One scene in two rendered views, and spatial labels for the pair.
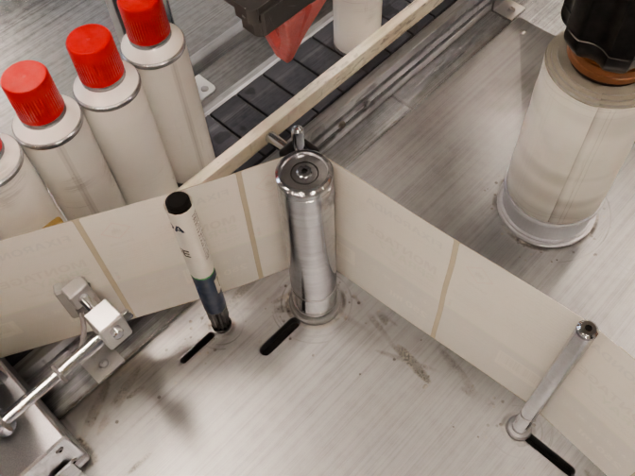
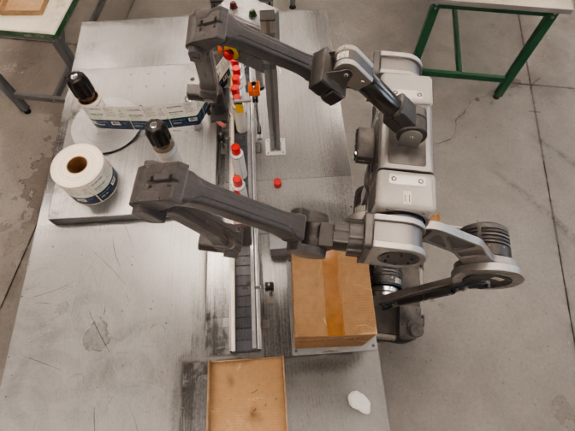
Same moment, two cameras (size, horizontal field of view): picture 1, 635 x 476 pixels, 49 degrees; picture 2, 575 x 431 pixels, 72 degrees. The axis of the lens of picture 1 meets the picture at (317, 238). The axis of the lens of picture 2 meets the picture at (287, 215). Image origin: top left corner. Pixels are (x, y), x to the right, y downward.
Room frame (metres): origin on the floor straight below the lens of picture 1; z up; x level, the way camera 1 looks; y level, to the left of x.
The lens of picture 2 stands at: (1.29, -0.59, 2.31)
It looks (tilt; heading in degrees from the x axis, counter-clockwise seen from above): 65 degrees down; 131
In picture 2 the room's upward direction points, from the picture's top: 1 degrees counter-clockwise
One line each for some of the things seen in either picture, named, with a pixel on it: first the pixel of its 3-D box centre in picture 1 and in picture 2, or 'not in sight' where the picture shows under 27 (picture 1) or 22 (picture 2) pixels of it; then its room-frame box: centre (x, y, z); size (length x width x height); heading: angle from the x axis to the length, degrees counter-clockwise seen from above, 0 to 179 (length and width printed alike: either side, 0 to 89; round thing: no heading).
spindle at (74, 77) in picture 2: not in sight; (91, 102); (-0.05, -0.25, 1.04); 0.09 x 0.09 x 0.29
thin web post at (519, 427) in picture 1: (547, 386); not in sight; (0.15, -0.15, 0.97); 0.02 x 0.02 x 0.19
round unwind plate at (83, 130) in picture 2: not in sight; (106, 125); (-0.05, -0.25, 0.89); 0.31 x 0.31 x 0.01
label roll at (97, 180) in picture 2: not in sight; (85, 174); (0.14, -0.48, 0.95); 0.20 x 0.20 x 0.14
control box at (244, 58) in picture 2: not in sight; (250, 34); (0.50, 0.17, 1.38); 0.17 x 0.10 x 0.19; 8
